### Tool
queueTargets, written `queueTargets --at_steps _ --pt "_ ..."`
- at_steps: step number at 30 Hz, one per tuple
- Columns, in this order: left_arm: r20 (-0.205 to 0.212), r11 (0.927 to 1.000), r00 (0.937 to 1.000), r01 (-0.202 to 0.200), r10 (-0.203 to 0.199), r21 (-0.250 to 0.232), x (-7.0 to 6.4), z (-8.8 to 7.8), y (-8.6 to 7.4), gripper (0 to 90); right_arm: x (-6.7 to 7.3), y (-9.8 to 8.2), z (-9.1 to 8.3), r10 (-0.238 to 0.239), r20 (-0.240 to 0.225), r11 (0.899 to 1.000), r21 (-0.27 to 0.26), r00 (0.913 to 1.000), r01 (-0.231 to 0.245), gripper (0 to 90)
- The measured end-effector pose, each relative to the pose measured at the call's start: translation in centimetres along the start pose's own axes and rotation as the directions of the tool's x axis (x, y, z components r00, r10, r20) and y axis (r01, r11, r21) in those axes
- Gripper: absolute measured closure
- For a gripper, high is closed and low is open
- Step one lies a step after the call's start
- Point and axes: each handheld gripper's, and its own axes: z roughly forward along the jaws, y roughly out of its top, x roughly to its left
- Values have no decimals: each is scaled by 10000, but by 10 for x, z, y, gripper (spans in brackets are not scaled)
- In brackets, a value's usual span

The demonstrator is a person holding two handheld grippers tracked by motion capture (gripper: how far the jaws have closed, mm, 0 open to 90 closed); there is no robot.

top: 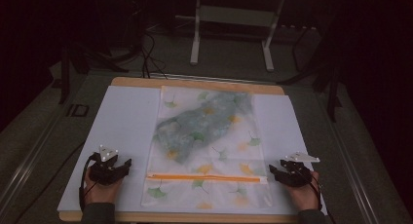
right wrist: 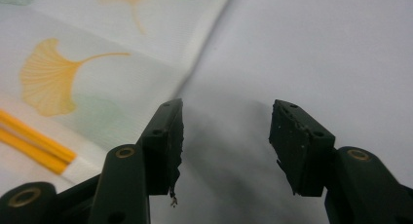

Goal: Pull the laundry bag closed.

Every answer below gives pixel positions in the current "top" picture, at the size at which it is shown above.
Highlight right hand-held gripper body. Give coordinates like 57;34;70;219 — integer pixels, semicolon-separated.
280;151;320;188

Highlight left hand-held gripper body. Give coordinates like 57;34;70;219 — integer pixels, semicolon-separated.
87;144;126;186

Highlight leaf print mesh laundry bag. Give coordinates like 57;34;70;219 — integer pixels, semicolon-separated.
140;85;274;210

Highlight person's left hand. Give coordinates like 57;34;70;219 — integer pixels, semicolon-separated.
83;175;125;205

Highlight person's right hand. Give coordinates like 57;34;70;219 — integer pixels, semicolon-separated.
285;170;321;212

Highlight white table mat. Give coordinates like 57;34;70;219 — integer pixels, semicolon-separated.
56;85;328;216

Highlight blue green garment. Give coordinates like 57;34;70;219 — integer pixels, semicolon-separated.
152;91;253;165

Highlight black metal stand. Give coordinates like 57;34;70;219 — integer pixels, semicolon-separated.
276;19;344;124
57;35;130;105

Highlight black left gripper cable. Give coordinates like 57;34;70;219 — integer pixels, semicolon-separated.
78;153;99;212

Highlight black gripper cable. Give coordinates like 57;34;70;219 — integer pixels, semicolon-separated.
300;167;325;212
78;153;99;212

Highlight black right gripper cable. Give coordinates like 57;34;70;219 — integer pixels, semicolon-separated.
300;167;325;212

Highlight metal floor rail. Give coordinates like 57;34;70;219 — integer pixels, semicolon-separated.
315;91;382;224
0;101;71;212

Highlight black floor cables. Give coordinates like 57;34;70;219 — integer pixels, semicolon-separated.
139;31;169;80

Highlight white metal table frame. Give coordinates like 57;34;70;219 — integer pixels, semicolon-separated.
189;0;286;72

